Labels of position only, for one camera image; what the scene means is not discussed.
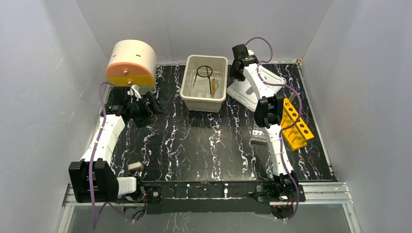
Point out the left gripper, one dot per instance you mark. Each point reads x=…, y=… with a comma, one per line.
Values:
x=149, y=105

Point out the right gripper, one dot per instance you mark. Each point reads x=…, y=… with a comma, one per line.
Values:
x=241, y=77

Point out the white bin lid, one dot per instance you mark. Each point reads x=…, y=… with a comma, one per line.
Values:
x=243, y=91

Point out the clear glass test tube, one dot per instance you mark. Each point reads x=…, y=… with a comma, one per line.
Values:
x=292, y=97

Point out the clear acrylic tube rack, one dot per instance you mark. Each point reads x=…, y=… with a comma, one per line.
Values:
x=257, y=136

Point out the yellow test tube rack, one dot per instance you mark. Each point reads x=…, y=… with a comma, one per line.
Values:
x=294, y=131

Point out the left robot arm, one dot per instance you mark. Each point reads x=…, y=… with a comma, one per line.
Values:
x=91, y=177

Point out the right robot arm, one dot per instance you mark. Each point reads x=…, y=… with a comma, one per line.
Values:
x=267, y=116

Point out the beige plastic bin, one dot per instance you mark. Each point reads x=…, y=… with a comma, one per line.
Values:
x=198, y=98

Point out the round beige drawer cabinet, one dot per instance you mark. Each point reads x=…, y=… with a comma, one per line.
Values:
x=132, y=62

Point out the small beige stopper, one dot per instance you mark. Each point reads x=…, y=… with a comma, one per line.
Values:
x=134, y=167

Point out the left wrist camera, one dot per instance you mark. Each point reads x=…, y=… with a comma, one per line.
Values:
x=133, y=91

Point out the black base frame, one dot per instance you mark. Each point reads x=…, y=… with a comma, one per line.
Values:
x=260, y=197

